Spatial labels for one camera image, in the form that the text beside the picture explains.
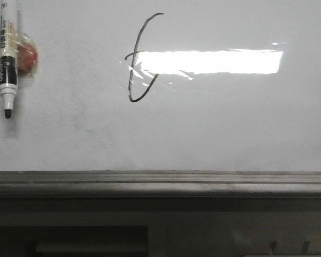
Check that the white whiteboard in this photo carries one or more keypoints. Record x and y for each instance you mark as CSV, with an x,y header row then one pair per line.
x,y
168,85

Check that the red magnet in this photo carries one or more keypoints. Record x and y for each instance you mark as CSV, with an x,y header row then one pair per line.
x,y
27,55

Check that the black and white whiteboard marker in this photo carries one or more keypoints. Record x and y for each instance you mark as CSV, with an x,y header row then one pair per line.
x,y
8,54

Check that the white slotted base stand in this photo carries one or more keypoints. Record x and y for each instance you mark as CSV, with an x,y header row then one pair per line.
x,y
160,227

